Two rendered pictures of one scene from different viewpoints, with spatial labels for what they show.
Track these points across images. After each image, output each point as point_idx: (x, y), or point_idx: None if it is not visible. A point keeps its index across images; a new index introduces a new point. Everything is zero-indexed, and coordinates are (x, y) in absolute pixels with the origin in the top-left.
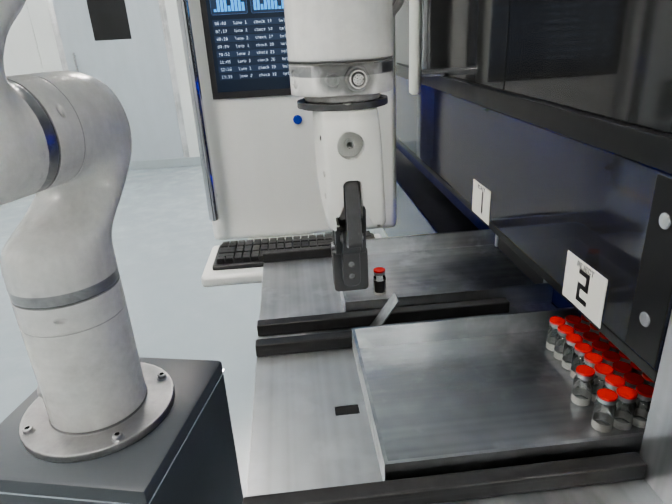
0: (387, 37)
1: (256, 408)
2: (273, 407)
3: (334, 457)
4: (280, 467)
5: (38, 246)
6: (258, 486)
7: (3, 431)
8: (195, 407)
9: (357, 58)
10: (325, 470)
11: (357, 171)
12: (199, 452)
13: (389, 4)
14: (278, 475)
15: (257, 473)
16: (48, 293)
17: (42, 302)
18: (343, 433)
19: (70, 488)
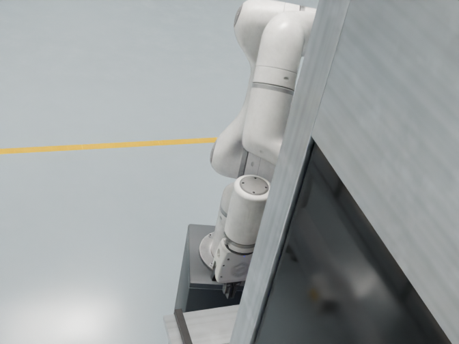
0: (238, 238)
1: (235, 306)
2: (236, 312)
3: (210, 338)
4: (202, 320)
5: (229, 192)
6: (192, 314)
7: (211, 228)
8: (239, 286)
9: (227, 235)
10: (203, 335)
11: (216, 261)
12: (231, 301)
13: (242, 231)
14: (198, 320)
15: (198, 313)
16: (222, 207)
17: (220, 207)
18: (225, 340)
19: (189, 261)
